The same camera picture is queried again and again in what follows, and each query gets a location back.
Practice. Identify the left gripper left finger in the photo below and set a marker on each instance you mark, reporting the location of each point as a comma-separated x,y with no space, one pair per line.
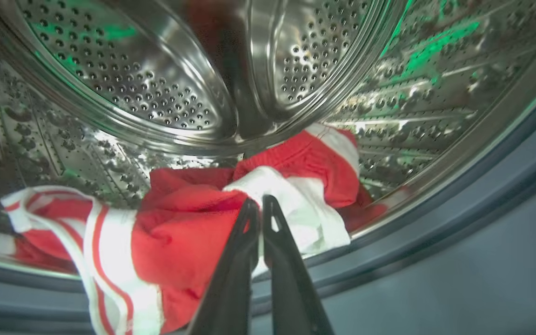
231,279

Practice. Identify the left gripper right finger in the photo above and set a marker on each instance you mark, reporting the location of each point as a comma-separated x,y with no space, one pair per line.
286,279

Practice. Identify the perforated steel washer drum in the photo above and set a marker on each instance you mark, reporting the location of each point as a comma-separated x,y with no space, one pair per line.
133,70

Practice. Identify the grey rubber door gasket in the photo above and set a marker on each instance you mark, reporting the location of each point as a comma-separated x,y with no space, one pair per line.
482,195

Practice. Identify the red and white garment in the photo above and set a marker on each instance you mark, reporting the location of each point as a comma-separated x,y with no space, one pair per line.
179,223

